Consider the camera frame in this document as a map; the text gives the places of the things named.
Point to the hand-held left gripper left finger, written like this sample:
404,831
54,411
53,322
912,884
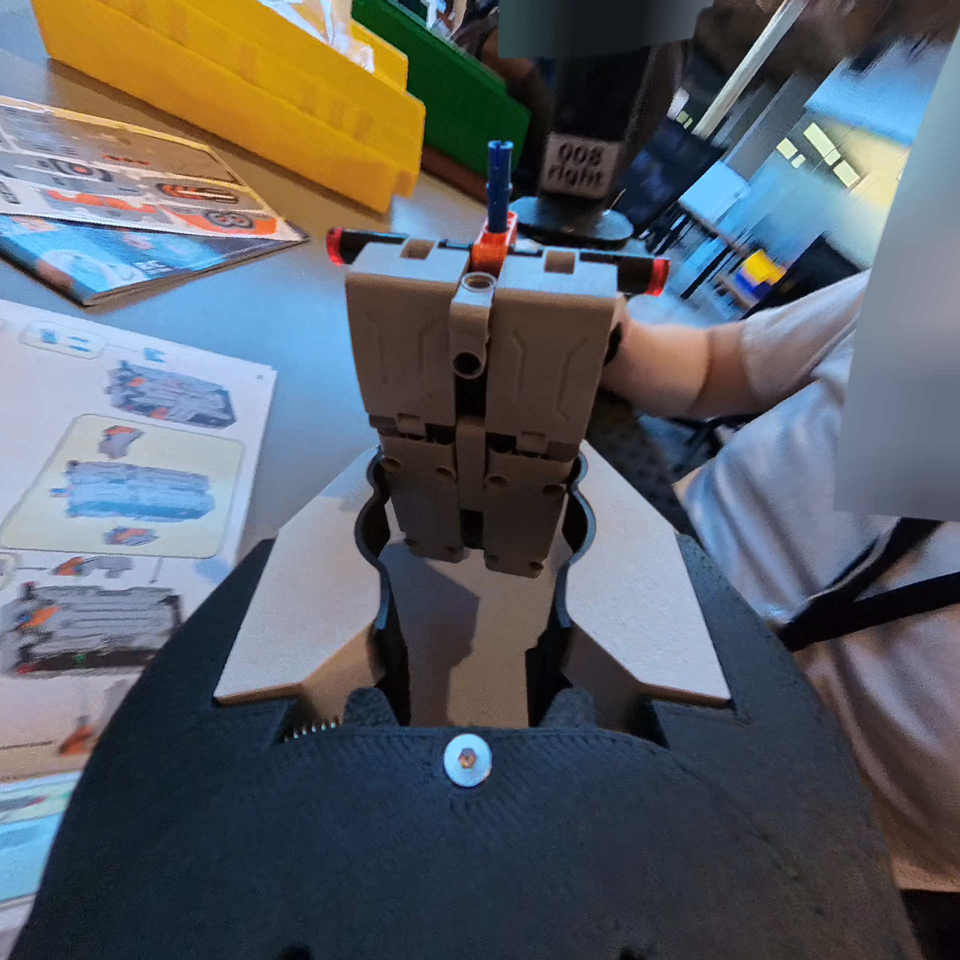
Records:
315,600

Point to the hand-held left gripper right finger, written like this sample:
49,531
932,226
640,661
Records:
637,600

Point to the grey toy brick model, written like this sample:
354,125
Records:
420,352

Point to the person's right forearm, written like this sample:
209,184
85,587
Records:
660,367

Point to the grey desk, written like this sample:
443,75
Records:
322,360

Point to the green plastic bin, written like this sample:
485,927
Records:
457,97

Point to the black studded panel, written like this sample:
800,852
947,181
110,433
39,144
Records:
637,457

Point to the person's white shirt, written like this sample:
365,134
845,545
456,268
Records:
765,525

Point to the open instruction booklet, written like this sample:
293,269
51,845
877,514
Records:
112,465

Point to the pile of clear plastic bags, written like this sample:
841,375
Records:
315,30

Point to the light blue printed sheet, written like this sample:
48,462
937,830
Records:
30,832

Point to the yellow plastic bin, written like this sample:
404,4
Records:
225,97

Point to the small blue booklet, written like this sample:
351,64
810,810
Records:
97,259

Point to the sticker sheet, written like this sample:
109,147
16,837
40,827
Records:
112,180

